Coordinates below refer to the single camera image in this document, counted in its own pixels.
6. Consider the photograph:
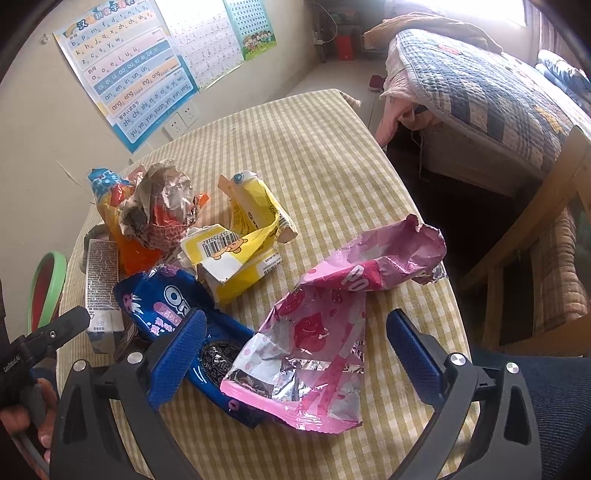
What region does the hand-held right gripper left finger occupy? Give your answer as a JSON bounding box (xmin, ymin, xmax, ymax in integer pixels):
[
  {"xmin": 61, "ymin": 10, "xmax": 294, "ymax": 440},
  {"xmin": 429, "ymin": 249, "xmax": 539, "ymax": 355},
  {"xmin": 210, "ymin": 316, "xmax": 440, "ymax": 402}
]
[{"xmin": 50, "ymin": 308, "xmax": 208, "ymax": 480}]

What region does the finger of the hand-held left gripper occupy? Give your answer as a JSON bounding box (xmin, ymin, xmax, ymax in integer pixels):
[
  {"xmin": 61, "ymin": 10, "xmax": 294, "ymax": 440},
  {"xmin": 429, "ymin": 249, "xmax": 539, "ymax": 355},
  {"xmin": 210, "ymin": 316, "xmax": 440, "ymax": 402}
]
[{"xmin": 18, "ymin": 306, "xmax": 92, "ymax": 359}]

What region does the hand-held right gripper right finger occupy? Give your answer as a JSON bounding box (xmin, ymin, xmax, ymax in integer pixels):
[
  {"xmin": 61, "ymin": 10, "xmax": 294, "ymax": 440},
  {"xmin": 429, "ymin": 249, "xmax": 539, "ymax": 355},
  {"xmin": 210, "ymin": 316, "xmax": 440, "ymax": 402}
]
[{"xmin": 385, "ymin": 308, "xmax": 542, "ymax": 480}]

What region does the blue cookie packet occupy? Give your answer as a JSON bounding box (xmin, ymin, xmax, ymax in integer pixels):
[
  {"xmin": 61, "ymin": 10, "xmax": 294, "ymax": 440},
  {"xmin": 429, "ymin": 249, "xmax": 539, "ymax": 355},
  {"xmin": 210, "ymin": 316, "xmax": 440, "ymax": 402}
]
[{"xmin": 113, "ymin": 264, "xmax": 269, "ymax": 430}]

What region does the orange plastic bag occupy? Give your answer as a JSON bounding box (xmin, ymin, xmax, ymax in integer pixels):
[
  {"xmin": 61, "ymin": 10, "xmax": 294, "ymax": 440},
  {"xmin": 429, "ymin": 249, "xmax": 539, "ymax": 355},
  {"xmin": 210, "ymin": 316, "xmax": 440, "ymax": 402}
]
[{"xmin": 89, "ymin": 167, "xmax": 211, "ymax": 278}]

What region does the pink foil wrapper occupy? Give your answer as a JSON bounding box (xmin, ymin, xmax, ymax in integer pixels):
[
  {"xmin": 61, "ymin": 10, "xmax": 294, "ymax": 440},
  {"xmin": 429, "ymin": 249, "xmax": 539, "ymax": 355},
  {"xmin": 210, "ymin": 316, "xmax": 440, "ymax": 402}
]
[{"xmin": 221, "ymin": 213, "xmax": 448, "ymax": 437}]

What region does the paper wrapper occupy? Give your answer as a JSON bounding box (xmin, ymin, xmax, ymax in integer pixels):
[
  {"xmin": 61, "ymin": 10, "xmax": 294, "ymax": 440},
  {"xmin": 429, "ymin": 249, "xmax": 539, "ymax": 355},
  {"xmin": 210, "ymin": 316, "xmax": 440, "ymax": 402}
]
[{"xmin": 119, "ymin": 159, "xmax": 204, "ymax": 252}]

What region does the person's left hand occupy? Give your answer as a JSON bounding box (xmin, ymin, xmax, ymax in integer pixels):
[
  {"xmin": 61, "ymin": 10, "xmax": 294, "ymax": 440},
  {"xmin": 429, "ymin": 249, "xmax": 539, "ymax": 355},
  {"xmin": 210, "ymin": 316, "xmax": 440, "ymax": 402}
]
[{"xmin": 0, "ymin": 377, "xmax": 58, "ymax": 450}]

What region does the green rimmed plastic basin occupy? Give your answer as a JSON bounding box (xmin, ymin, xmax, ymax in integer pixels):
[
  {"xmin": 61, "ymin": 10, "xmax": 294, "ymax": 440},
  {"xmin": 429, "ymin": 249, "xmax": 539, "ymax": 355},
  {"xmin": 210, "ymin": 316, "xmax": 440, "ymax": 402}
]
[{"xmin": 26, "ymin": 251, "xmax": 68, "ymax": 333}]

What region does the small white carton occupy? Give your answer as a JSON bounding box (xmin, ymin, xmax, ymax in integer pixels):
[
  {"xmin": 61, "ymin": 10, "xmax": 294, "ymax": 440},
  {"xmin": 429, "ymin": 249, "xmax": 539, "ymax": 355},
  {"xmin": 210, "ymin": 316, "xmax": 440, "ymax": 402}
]
[{"xmin": 85, "ymin": 239, "xmax": 125, "ymax": 354}]

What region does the torn yellow carton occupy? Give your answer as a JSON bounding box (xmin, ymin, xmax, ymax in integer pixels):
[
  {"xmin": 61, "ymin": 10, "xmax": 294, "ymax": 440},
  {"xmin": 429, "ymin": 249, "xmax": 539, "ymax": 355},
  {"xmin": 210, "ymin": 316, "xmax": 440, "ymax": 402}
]
[{"xmin": 179, "ymin": 170, "xmax": 298, "ymax": 305}]

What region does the blue snack wrapper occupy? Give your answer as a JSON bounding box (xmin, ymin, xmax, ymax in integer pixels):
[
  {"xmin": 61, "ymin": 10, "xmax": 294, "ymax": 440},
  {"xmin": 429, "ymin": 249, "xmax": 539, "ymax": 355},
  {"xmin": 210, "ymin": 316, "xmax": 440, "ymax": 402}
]
[{"xmin": 89, "ymin": 167, "xmax": 123, "ymax": 204}]

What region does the person's leg in dark trousers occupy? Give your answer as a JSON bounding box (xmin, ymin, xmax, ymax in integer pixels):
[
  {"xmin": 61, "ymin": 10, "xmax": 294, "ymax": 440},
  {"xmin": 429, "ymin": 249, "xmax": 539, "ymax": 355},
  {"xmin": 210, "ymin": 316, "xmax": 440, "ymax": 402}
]
[{"xmin": 471, "ymin": 348, "xmax": 591, "ymax": 480}]

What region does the checked seat cushion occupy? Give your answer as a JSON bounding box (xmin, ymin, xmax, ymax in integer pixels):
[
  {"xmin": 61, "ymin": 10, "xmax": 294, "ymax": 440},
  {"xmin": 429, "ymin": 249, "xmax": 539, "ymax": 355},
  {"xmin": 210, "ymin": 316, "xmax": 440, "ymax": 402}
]
[{"xmin": 529, "ymin": 203, "xmax": 591, "ymax": 333}]

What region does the wooden chair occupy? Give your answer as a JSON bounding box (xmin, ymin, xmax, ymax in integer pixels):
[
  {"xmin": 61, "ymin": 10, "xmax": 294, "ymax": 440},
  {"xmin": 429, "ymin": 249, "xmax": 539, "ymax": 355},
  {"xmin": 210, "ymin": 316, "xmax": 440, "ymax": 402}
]
[{"xmin": 457, "ymin": 124, "xmax": 591, "ymax": 358}]

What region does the pink blanket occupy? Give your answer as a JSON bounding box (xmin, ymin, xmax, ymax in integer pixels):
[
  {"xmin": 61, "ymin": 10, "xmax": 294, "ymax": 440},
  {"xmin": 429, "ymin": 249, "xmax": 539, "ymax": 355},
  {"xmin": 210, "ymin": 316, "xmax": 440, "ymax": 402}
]
[{"xmin": 375, "ymin": 44, "xmax": 444, "ymax": 144}]

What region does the bed with quilts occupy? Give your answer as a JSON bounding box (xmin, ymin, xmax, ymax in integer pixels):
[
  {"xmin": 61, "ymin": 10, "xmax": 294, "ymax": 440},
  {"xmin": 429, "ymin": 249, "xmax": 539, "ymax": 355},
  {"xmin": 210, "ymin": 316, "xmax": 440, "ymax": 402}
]
[{"xmin": 397, "ymin": 28, "xmax": 591, "ymax": 185}]

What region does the brown blanket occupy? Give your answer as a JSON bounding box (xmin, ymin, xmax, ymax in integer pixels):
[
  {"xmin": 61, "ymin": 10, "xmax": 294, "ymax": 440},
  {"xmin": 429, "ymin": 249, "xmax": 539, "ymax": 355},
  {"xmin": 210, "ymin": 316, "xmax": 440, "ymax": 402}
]
[{"xmin": 362, "ymin": 16, "xmax": 504, "ymax": 54}]

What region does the dark wooden side table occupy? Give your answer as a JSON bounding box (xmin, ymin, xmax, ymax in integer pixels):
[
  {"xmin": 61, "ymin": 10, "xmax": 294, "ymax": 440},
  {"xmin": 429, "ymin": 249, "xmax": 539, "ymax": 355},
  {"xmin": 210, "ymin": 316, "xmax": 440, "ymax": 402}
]
[{"xmin": 323, "ymin": 0, "xmax": 389, "ymax": 61}]

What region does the window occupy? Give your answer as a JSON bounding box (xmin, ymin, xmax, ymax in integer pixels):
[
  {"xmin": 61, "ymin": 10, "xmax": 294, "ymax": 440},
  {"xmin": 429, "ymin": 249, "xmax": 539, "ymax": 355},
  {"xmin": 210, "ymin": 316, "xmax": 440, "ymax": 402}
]
[{"xmin": 402, "ymin": 0, "xmax": 529, "ymax": 26}]

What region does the grey cable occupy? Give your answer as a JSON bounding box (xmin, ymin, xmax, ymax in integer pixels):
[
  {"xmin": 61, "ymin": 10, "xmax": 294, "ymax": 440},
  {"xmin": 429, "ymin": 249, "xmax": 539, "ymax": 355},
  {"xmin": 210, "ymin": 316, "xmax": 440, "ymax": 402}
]
[{"xmin": 13, "ymin": 431, "xmax": 51, "ymax": 474}]

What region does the blue alphabet wall poster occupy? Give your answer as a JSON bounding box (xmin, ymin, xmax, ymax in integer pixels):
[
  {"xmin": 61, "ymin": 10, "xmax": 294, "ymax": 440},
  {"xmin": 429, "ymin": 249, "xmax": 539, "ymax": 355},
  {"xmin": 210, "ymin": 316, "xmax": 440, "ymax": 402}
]
[{"xmin": 52, "ymin": 0, "xmax": 200, "ymax": 154}]

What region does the white chart wall poster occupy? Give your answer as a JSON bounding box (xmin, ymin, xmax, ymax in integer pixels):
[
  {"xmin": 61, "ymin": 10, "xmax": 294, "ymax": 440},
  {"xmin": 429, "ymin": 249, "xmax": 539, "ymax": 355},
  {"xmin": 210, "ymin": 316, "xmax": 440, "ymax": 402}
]
[{"xmin": 154, "ymin": 0, "xmax": 245, "ymax": 90}]

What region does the green bordered wall poster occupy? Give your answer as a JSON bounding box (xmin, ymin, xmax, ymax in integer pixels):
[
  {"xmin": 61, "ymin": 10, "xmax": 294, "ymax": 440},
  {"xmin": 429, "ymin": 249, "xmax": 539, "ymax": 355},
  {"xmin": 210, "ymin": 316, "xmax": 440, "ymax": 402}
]
[{"xmin": 223, "ymin": 0, "xmax": 279, "ymax": 62}]

